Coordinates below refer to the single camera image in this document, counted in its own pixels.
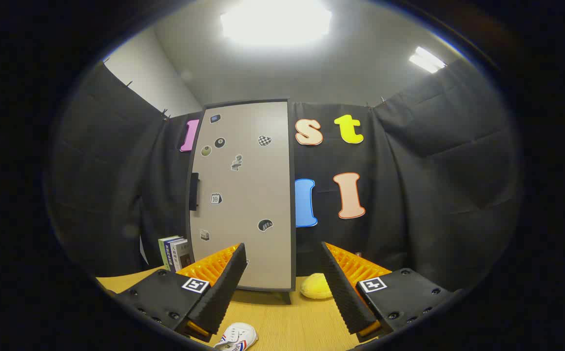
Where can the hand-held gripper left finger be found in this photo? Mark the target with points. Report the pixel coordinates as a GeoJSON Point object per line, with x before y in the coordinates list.
{"type": "Point", "coordinates": [224, 287]}

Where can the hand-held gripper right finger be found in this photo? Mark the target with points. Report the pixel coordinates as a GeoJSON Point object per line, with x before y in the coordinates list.
{"type": "Point", "coordinates": [340, 287]}

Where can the white striped shoe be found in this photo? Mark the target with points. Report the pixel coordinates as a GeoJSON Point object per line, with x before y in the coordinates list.
{"type": "Point", "coordinates": [238, 336]}

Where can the dark grey shoe cabinet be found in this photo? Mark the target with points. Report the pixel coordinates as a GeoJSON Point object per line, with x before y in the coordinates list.
{"type": "Point", "coordinates": [287, 296]}

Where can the beige shoe cabinet door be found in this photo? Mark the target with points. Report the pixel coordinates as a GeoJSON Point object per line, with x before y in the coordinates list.
{"type": "Point", "coordinates": [248, 195]}

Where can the yellow plush toy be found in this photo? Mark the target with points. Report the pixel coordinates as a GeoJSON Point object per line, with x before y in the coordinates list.
{"type": "Point", "coordinates": [315, 286]}

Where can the white book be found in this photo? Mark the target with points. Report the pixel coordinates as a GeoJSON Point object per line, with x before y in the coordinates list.
{"type": "Point", "coordinates": [182, 253]}

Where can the dark blue book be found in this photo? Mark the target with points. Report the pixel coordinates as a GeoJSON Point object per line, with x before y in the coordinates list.
{"type": "Point", "coordinates": [170, 254]}

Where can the green book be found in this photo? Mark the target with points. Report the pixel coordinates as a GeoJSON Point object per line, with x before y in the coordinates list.
{"type": "Point", "coordinates": [164, 253]}

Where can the black backdrop cloth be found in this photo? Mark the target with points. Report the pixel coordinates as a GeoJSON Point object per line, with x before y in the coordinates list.
{"type": "Point", "coordinates": [409, 195]}

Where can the large ceiling light panel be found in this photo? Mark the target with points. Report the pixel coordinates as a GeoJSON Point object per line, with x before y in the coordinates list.
{"type": "Point", "coordinates": [275, 22]}

